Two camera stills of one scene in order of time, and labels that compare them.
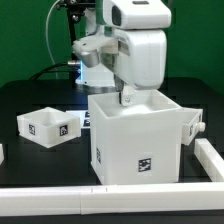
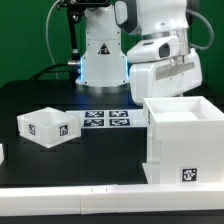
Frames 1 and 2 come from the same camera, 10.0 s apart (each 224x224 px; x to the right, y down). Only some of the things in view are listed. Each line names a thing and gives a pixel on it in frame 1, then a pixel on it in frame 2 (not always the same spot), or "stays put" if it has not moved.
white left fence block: [1, 154] stays put
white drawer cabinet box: [139, 143] to [185, 141]
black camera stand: [74, 9] stays put
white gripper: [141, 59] to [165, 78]
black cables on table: [47, 68] stays put
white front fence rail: [105, 199] stays put
